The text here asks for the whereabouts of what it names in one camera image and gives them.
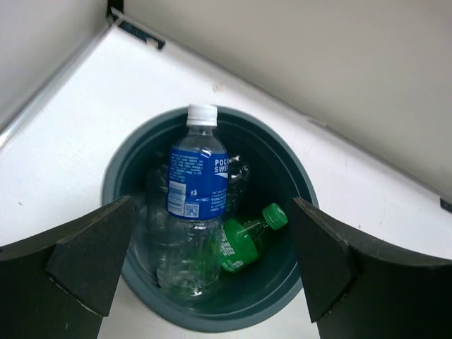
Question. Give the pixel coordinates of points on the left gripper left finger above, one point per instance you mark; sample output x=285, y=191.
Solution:
x=61, y=283

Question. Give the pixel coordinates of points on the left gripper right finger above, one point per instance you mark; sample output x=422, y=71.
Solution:
x=359, y=286

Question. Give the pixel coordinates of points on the green plastic soda bottle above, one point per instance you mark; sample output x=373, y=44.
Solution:
x=245, y=238

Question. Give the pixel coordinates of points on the Pocari Sweat clear bottle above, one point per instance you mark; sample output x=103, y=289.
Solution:
x=197, y=181

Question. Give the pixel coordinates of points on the clear crushed plastic bottle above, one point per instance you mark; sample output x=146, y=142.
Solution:
x=238, y=179

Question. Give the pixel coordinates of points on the clear bottle blue label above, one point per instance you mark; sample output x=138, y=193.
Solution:
x=156, y=187

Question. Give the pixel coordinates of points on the dark teal plastic bin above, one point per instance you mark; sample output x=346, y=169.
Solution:
x=260, y=290

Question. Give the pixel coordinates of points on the aluminium frame rail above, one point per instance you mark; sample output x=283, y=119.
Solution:
x=41, y=43

